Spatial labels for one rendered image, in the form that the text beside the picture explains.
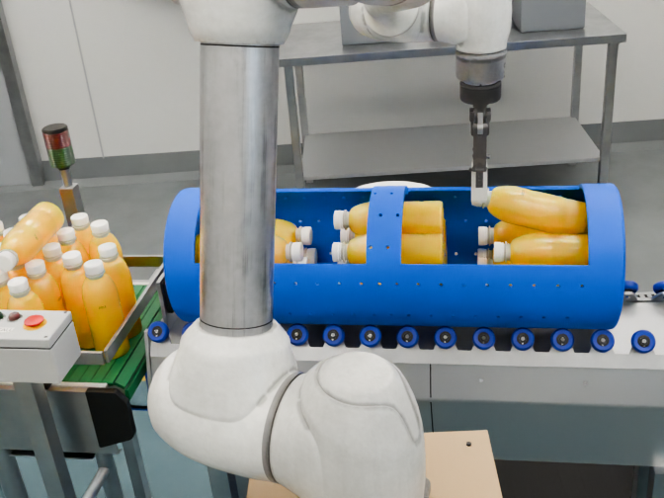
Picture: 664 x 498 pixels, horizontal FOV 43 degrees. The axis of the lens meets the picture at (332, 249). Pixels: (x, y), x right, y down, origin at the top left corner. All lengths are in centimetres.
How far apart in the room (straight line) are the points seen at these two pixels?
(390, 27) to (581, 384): 78
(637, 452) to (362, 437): 97
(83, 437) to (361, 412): 97
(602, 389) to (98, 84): 396
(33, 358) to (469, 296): 82
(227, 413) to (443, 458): 38
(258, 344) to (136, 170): 421
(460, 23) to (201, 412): 80
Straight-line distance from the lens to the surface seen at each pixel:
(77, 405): 185
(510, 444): 189
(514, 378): 174
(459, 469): 134
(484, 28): 153
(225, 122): 107
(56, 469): 188
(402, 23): 153
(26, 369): 169
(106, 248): 187
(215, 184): 109
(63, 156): 224
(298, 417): 109
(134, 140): 525
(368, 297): 163
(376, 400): 105
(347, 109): 503
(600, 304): 163
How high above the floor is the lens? 191
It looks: 27 degrees down
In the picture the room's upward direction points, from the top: 5 degrees counter-clockwise
